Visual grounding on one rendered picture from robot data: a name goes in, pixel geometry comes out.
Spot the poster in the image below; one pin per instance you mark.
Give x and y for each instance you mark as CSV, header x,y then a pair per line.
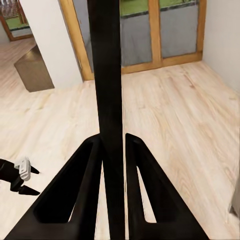
x,y
104,24

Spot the door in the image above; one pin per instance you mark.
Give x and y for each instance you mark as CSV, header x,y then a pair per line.
x,y
14,20
153,33

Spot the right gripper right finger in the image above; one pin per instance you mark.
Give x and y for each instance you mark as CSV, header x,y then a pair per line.
x,y
174,220

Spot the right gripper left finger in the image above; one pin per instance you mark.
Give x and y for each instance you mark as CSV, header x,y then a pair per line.
x,y
67,208

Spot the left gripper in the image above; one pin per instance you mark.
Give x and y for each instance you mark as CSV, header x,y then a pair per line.
x,y
10,174

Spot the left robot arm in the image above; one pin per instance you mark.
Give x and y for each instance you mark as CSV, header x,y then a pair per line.
x,y
16,173

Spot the cabinet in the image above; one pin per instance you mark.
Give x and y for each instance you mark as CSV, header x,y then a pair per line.
x,y
33,71

